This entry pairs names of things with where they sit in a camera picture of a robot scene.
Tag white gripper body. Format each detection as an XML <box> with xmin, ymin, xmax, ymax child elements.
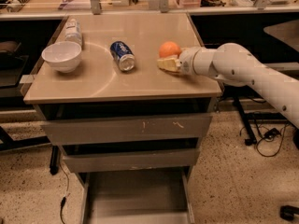
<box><xmin>178</xmin><ymin>47</ymin><xmax>200</xmax><ymax>75</ymax></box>

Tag orange fruit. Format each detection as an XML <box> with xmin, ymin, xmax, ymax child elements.
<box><xmin>159</xmin><ymin>41</ymin><xmax>181</xmax><ymax>58</ymax></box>

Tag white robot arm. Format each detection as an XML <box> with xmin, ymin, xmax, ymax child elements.
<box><xmin>157</xmin><ymin>43</ymin><xmax>299</xmax><ymax>128</ymax></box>

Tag grey drawer cabinet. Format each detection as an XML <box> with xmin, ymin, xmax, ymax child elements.
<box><xmin>20</xmin><ymin>12</ymin><xmax>225</xmax><ymax>224</ymax></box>

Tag top grey drawer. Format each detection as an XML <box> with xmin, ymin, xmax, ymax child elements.
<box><xmin>42</xmin><ymin>114</ymin><xmax>211</xmax><ymax>146</ymax></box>

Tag grey drawer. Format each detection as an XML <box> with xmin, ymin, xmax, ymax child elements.
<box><xmin>42</xmin><ymin>114</ymin><xmax>211</xmax><ymax>146</ymax></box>
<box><xmin>64</xmin><ymin>148</ymin><xmax>199</xmax><ymax>173</ymax></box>
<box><xmin>80</xmin><ymin>169</ymin><xmax>195</xmax><ymax>224</ymax></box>

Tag middle grey drawer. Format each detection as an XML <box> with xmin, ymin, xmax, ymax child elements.
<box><xmin>64</xmin><ymin>148</ymin><xmax>199</xmax><ymax>173</ymax></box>

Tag bottom grey drawer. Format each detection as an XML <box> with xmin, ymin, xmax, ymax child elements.
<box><xmin>80</xmin><ymin>169</ymin><xmax>195</xmax><ymax>224</ymax></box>

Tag blue soda can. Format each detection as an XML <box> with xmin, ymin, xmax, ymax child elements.
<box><xmin>110</xmin><ymin>41</ymin><xmax>135</xmax><ymax>72</ymax></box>

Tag clear plastic water bottle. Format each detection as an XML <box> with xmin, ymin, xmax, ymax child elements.
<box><xmin>64</xmin><ymin>19</ymin><xmax>82</xmax><ymax>46</ymax></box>

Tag black desk leg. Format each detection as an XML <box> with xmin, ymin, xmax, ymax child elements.
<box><xmin>233</xmin><ymin>96</ymin><xmax>257</xmax><ymax>146</ymax></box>

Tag white ceramic bowl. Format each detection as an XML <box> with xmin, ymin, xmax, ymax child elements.
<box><xmin>41</xmin><ymin>41</ymin><xmax>82</xmax><ymax>73</ymax></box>

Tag black spring tool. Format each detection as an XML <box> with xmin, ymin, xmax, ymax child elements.
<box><xmin>7</xmin><ymin>0</ymin><xmax>30</xmax><ymax>13</ymax></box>

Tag black power adapter cables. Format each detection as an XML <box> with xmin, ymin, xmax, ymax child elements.
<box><xmin>238</xmin><ymin>121</ymin><xmax>289</xmax><ymax>158</ymax></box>

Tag black floor cable left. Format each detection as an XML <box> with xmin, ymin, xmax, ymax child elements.
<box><xmin>59</xmin><ymin>163</ymin><xmax>71</xmax><ymax>224</ymax></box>

